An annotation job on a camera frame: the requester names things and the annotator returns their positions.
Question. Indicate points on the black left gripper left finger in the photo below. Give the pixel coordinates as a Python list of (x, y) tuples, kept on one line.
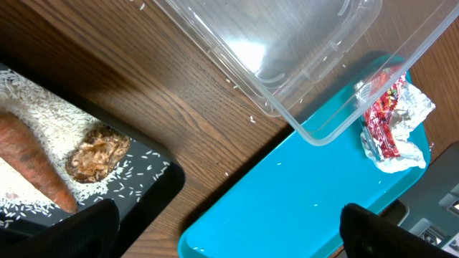
[(88, 233)]

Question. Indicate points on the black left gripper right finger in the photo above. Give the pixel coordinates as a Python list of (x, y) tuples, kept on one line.
[(367, 235)]

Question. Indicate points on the brown food lump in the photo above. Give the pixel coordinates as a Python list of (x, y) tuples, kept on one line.
[(97, 155)]

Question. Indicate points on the carrot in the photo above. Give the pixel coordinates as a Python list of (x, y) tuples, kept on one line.
[(21, 150)]

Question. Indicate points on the foil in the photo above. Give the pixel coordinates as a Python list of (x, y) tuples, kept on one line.
[(412, 109)]

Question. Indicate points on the red snack wrapper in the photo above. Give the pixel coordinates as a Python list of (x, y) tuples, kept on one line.
[(377, 135)]

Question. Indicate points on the grey dish rack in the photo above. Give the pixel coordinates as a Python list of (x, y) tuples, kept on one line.
[(429, 209)]

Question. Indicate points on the teal plastic tray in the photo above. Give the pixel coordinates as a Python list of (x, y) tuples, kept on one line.
[(289, 204)]

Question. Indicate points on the black tray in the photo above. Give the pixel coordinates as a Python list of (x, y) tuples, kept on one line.
[(25, 212)]

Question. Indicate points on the white rice pile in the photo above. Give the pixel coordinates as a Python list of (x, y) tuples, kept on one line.
[(60, 127)]

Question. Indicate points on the clear plastic bin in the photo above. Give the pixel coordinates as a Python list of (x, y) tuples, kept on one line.
[(319, 64)]

